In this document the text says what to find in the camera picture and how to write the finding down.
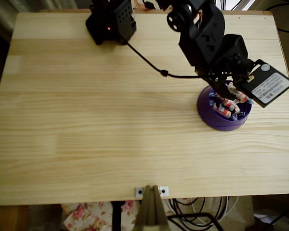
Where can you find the black camera box with label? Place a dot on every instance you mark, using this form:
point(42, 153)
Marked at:
point(267, 84)

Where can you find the purple plastic bowl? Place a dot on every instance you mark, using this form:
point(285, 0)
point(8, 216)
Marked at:
point(207, 113)

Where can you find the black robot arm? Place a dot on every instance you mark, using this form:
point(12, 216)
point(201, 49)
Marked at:
point(202, 36)

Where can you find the tan camera stand post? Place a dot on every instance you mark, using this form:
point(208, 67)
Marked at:
point(150, 209)

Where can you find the black power plug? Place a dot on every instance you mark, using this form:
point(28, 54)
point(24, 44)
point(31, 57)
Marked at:
point(148, 5)

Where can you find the silver metal bracket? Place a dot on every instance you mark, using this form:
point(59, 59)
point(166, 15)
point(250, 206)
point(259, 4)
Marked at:
point(138, 191)

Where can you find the floral fabric cushion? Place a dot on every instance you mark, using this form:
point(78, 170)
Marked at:
point(91, 215)

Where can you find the black table leg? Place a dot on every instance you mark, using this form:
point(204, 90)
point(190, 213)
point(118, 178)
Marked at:
point(116, 216)

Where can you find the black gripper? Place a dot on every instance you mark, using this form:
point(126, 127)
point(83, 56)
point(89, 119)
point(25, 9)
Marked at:
point(219, 83)

